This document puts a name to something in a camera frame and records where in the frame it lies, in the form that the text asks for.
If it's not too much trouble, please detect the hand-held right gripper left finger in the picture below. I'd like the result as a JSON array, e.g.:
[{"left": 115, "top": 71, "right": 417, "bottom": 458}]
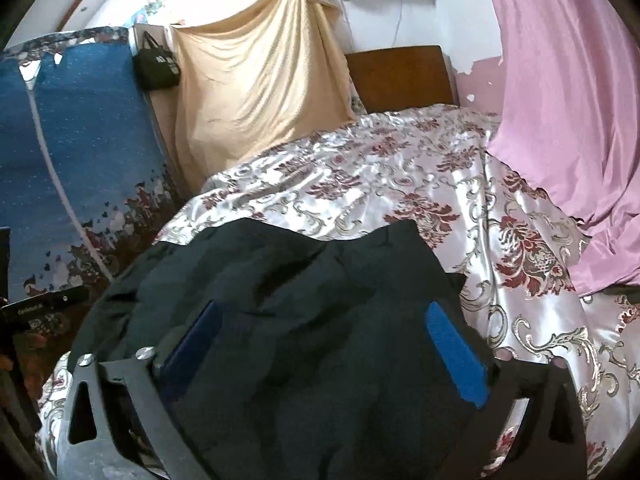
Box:
[{"left": 62, "top": 300, "right": 218, "bottom": 480}]

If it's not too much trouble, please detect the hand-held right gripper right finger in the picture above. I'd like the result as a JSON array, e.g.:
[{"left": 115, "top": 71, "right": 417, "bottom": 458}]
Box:
[{"left": 424, "top": 301, "right": 588, "bottom": 480}]

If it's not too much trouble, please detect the dark green large garment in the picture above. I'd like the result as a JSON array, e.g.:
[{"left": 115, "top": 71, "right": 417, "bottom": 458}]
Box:
[{"left": 67, "top": 217, "right": 496, "bottom": 480}]

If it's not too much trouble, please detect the blue floral-bordered curtain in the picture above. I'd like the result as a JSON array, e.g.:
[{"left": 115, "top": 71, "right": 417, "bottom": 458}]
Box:
[{"left": 0, "top": 25, "right": 188, "bottom": 391}]

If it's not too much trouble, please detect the floral satin bedspread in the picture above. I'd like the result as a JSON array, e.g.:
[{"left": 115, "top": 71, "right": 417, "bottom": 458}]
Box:
[{"left": 37, "top": 102, "right": 640, "bottom": 480}]

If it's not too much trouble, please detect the black bag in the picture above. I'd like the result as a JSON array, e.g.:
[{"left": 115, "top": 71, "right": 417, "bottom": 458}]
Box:
[{"left": 132, "top": 30, "right": 181, "bottom": 92}]

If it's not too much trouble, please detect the pink curtain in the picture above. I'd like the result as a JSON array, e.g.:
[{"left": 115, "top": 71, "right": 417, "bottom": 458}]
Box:
[{"left": 475, "top": 0, "right": 640, "bottom": 298}]

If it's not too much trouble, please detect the beige hanging cloth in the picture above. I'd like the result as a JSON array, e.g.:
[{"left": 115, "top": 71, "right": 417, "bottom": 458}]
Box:
[{"left": 170, "top": 0, "right": 358, "bottom": 196}]

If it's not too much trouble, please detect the brown wooden headboard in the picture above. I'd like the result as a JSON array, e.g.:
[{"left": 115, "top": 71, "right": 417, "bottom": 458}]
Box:
[{"left": 345, "top": 45, "right": 461, "bottom": 113}]

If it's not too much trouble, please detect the white cord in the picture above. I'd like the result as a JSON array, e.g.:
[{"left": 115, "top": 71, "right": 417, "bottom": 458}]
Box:
[{"left": 27, "top": 87, "right": 117, "bottom": 281}]

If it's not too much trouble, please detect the colourful wall poster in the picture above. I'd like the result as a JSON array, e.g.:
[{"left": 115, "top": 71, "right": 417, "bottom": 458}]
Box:
[{"left": 144, "top": 0, "right": 167, "bottom": 27}]

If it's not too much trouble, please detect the thin wall cable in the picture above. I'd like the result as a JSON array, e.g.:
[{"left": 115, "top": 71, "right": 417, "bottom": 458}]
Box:
[{"left": 391, "top": 0, "right": 407, "bottom": 50}]

